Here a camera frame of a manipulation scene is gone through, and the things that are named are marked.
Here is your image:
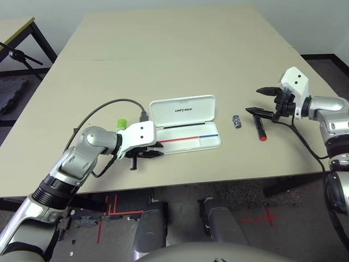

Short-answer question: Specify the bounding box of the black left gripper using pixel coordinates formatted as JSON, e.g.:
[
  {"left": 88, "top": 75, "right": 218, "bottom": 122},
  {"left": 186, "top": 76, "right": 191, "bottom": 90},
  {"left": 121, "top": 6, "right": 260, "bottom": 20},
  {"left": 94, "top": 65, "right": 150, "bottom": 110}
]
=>
[{"left": 125, "top": 141, "right": 165, "bottom": 171}]

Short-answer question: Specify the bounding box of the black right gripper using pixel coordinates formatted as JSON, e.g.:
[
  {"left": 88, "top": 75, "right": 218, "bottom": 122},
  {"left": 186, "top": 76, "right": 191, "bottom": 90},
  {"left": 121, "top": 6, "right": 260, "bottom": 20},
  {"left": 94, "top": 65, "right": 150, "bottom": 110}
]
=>
[{"left": 245, "top": 86, "right": 297, "bottom": 122}]

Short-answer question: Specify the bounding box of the black marker with red cap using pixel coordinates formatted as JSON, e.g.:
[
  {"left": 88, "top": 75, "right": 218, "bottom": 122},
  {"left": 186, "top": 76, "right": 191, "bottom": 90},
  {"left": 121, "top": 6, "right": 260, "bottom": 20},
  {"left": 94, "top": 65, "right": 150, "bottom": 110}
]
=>
[{"left": 252, "top": 114, "right": 268, "bottom": 142}]

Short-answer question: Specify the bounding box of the white plastic pencil case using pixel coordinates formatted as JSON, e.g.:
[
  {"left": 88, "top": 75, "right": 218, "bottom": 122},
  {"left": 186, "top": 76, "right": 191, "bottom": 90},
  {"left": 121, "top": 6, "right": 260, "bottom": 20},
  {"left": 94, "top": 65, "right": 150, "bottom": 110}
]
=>
[{"left": 149, "top": 94, "right": 221, "bottom": 155}]

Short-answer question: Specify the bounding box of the grey robot left leg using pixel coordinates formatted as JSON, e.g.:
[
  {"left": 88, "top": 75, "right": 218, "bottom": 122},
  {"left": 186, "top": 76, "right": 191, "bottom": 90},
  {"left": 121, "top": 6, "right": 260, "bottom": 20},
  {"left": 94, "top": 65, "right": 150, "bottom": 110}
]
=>
[{"left": 133, "top": 201, "right": 167, "bottom": 253}]

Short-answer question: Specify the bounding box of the grey robot leg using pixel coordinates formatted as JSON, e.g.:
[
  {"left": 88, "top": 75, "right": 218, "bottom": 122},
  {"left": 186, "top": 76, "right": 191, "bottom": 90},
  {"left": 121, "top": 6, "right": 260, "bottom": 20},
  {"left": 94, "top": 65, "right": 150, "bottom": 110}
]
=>
[
  {"left": 200, "top": 198, "right": 249, "bottom": 245},
  {"left": 133, "top": 201, "right": 167, "bottom": 253}
]

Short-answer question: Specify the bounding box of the black table base foot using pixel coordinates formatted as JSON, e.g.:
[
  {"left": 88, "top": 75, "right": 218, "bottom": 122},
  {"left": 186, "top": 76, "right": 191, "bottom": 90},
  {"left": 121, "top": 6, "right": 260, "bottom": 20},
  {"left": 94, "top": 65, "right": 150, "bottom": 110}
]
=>
[
  {"left": 0, "top": 195, "right": 107, "bottom": 212},
  {"left": 263, "top": 177, "right": 325, "bottom": 198}
]

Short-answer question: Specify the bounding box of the grey robot right leg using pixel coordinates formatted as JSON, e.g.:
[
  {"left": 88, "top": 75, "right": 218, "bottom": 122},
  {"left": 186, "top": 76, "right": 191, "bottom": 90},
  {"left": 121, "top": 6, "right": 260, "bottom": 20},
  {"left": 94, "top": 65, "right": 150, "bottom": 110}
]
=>
[{"left": 200, "top": 198, "right": 249, "bottom": 245}]

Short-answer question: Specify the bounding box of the beige robot torso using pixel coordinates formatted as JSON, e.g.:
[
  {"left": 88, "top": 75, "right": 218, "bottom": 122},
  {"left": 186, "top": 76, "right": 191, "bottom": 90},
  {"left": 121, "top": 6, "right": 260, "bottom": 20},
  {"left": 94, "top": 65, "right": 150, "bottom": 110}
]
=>
[{"left": 136, "top": 241, "right": 295, "bottom": 262}]

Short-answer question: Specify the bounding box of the black tripod stand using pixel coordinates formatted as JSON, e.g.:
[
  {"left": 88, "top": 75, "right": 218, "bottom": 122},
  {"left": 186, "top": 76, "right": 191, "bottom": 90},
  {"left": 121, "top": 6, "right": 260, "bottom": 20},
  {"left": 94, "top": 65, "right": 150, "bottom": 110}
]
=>
[{"left": 0, "top": 42, "right": 44, "bottom": 66}]

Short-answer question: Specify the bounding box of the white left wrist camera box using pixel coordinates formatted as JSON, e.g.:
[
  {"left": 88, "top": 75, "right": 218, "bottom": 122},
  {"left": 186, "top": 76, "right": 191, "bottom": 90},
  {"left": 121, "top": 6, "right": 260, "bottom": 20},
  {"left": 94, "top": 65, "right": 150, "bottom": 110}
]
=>
[{"left": 117, "top": 121, "right": 158, "bottom": 159}]

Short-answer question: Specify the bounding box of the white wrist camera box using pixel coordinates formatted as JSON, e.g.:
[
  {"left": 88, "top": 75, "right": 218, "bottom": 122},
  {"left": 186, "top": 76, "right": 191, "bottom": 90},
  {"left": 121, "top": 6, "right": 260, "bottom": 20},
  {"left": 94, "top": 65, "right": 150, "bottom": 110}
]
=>
[
  {"left": 280, "top": 66, "right": 310, "bottom": 120},
  {"left": 117, "top": 121, "right": 158, "bottom": 159}
]

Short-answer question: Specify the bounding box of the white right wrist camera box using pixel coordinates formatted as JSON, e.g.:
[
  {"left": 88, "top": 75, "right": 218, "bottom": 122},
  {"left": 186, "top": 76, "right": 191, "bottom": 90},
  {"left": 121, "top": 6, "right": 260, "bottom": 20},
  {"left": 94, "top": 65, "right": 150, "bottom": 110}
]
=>
[{"left": 280, "top": 66, "right": 310, "bottom": 120}]

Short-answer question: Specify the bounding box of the side table with black frame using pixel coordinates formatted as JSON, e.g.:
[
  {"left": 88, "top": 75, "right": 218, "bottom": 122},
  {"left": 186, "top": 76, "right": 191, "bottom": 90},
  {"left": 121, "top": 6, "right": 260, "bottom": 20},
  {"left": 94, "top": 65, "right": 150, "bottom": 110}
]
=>
[{"left": 0, "top": 17, "right": 58, "bottom": 73}]

